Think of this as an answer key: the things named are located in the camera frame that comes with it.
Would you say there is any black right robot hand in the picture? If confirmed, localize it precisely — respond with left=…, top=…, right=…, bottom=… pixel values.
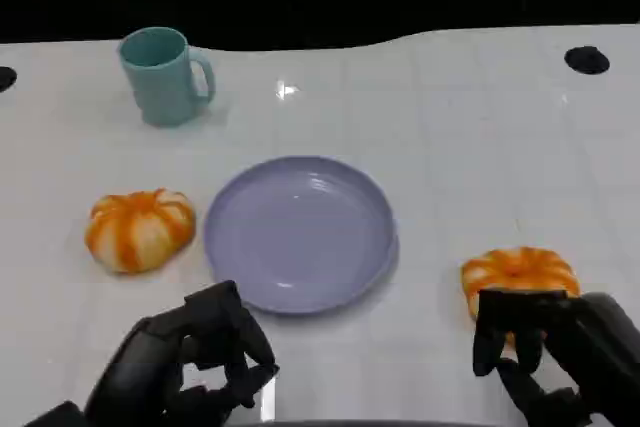
left=471, top=288, right=640, bottom=427

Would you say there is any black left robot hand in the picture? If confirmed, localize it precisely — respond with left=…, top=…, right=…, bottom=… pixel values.
left=83, top=280, right=281, bottom=427

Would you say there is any orange white toy bread roll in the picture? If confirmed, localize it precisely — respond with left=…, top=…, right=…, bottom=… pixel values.
left=83, top=188, right=197, bottom=276
left=460, top=246, right=582, bottom=349

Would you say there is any lilac plate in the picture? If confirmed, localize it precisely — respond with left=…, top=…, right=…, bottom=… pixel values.
left=203, top=155, right=400, bottom=317

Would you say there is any pale green mug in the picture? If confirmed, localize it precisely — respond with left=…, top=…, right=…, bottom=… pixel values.
left=117, top=26, right=217, bottom=129

